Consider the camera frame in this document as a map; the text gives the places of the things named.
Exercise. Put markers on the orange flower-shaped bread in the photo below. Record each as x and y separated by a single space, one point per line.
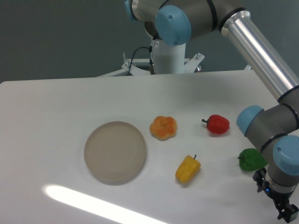
163 127

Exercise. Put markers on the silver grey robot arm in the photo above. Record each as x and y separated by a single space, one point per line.
270 131

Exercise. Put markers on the red bell pepper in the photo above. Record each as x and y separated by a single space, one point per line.
217 124

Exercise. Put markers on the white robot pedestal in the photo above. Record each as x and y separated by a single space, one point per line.
158 58

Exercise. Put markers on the green bell pepper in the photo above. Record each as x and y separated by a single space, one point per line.
250 159

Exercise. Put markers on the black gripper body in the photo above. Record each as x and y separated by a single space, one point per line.
278 193

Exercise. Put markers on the beige round plate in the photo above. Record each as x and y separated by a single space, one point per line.
115 152

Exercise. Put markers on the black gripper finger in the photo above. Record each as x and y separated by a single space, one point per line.
287 211

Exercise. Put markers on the yellow bell pepper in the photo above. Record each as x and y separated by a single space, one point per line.
187 169

